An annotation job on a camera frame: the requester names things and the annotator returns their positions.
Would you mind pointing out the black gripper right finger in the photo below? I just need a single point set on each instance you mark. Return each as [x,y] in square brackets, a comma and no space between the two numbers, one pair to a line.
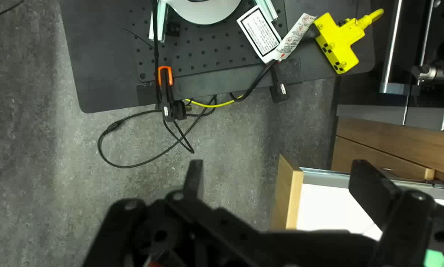
[374,193]

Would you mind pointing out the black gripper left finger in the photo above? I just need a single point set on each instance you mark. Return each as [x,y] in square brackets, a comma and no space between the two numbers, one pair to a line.
[193,178]

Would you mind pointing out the wooden drawer with white interior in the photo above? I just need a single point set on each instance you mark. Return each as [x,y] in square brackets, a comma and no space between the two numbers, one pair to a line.
[325,207]

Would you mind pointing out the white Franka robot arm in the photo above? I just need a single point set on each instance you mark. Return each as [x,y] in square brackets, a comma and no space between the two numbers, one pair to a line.
[207,12]

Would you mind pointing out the wooden counter cabinet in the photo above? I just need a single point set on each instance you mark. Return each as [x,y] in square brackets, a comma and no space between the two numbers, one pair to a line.
[389,142]

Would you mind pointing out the orange black clamp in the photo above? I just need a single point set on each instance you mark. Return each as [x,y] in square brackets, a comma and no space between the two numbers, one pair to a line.
[169,105]

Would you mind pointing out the black plug adapter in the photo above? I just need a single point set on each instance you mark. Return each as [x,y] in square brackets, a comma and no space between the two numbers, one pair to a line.
[279,90]

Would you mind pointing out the black perforated robot table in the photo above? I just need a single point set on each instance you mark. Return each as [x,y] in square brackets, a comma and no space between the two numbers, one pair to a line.
[107,59]

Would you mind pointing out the yellow plastic tool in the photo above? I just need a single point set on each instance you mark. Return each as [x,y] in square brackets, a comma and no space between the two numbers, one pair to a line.
[337,44]

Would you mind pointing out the white printed paper label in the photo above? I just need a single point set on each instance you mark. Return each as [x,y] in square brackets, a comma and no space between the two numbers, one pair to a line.
[259,31]

